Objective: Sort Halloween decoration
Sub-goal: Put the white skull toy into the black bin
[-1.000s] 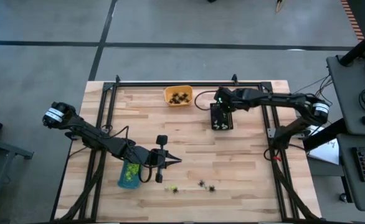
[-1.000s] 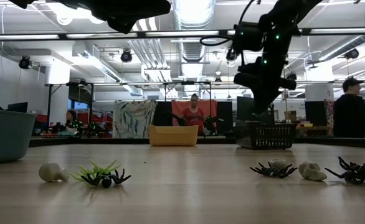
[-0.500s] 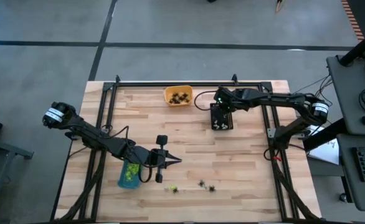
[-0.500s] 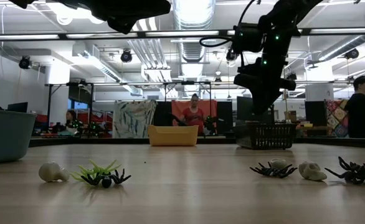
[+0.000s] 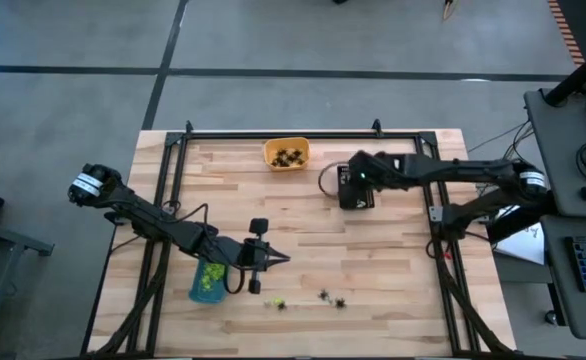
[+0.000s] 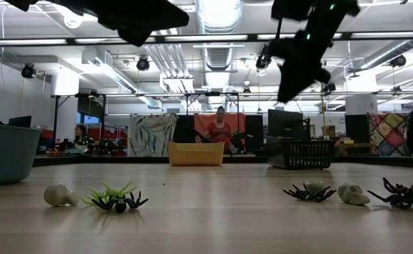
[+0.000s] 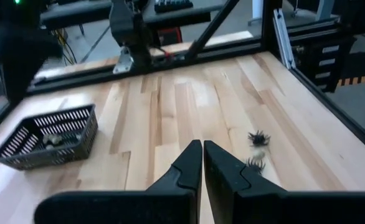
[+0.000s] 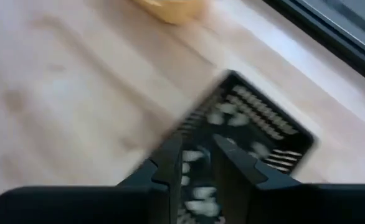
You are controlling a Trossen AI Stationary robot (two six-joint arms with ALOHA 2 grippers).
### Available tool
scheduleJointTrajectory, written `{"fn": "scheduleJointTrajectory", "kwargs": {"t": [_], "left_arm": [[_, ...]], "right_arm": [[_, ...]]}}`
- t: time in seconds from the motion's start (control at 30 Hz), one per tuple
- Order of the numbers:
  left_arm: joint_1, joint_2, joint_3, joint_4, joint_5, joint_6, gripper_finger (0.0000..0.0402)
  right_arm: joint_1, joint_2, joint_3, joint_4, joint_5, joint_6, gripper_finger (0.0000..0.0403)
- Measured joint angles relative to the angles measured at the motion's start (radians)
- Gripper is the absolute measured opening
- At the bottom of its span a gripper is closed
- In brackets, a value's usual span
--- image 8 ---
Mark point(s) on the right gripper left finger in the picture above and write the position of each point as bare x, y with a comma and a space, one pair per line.
107, 205

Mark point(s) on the black mesh basket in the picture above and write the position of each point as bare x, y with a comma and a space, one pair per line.
282, 137

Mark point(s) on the yellow plastic bin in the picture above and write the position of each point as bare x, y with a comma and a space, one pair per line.
176, 9

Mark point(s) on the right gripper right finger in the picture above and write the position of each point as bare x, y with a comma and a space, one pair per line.
279, 202

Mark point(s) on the black aluminium table frame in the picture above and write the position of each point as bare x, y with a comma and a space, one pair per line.
341, 31

